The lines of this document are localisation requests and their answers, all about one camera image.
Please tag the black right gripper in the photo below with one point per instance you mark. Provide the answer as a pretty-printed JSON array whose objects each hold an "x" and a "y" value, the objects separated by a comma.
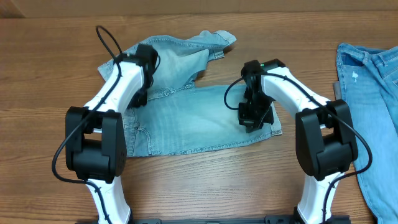
[{"x": 254, "y": 119}]

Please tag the light blue denim shorts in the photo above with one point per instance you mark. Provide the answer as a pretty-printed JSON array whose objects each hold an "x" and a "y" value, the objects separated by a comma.
[{"x": 180, "y": 118}]

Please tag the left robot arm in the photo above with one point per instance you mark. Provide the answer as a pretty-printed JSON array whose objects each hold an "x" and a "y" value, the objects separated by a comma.
[{"x": 95, "y": 145}]

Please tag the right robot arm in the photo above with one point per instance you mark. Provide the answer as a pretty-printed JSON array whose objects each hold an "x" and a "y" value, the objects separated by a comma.
[{"x": 324, "y": 144}]

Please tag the blue jeans stack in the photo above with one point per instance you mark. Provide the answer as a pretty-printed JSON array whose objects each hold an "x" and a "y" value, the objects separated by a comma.
[{"x": 368, "y": 83}]

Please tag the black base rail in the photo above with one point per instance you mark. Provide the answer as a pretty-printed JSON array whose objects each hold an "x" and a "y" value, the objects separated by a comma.
[{"x": 214, "y": 220}]

